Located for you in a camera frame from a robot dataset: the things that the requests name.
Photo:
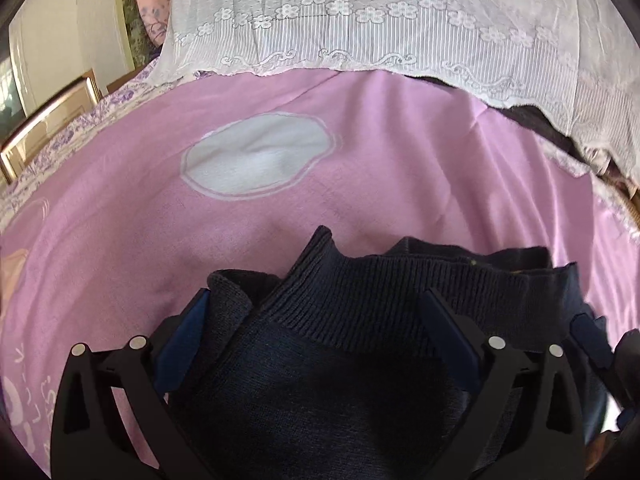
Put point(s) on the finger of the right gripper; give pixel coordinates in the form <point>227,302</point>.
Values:
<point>591,337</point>

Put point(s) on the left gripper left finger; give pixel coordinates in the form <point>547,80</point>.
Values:
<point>89,439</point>

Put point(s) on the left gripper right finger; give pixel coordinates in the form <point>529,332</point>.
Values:
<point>523,420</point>

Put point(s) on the navy knit cardigan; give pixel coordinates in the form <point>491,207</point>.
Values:
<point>329,372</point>

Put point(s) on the pink bed sheet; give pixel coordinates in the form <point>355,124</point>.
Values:
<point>120,218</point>

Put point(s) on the white lace cover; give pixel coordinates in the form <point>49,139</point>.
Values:
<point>575,60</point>

